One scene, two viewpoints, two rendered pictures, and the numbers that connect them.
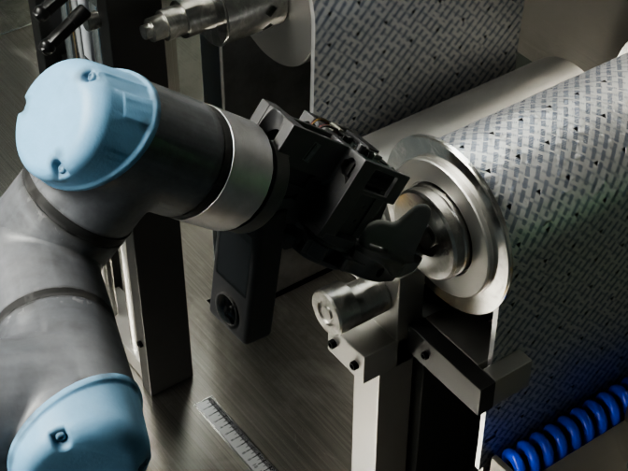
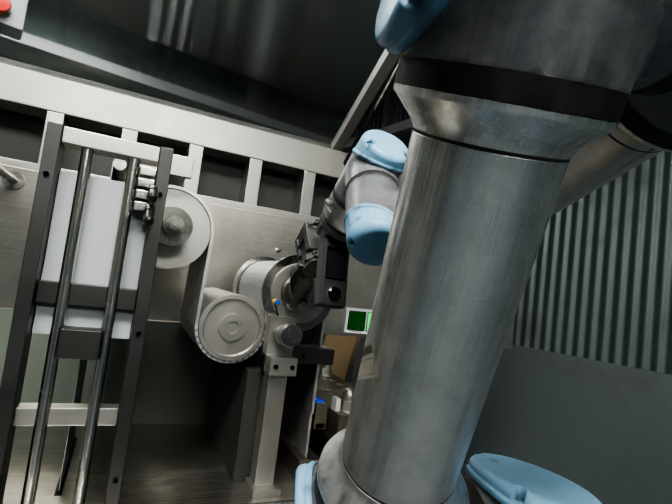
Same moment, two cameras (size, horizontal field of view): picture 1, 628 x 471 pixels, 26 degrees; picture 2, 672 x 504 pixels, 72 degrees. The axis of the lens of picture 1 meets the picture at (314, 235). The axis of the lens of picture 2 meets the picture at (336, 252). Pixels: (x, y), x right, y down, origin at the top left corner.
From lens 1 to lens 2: 1.15 m
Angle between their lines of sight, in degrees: 84
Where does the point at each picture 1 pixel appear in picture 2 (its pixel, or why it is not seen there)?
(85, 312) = not seen: hidden behind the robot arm
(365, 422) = (273, 420)
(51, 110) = (387, 141)
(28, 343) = not seen: hidden behind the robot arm
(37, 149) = (394, 152)
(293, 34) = (189, 246)
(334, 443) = (215, 487)
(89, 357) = not seen: hidden behind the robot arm
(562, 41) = (168, 302)
